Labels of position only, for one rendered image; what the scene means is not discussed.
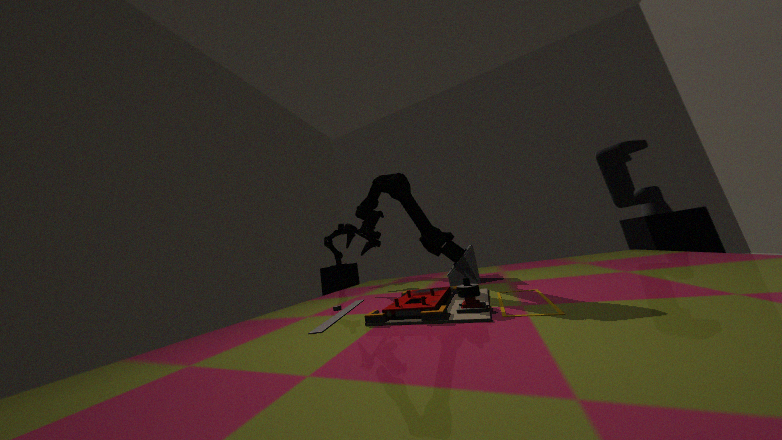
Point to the yellow tape outline on table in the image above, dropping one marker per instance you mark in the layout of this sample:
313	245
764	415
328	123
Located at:
552	304

